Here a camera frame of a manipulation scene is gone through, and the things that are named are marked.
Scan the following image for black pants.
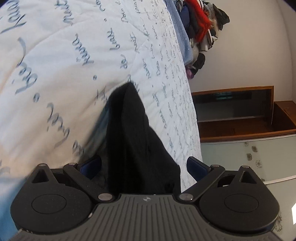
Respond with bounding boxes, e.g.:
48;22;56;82
78;82;181;195

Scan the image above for white floral wardrobe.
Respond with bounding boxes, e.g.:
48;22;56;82
201;135;295;240

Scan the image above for white script-print quilt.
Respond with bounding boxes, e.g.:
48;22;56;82
1;1;201;240

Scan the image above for pile of clothes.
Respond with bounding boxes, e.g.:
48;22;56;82
173;0;230;79

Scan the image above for light blue blanket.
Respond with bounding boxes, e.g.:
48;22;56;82
165;0;193;66

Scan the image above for wooden door frame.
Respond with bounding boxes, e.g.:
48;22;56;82
192;86;295;143

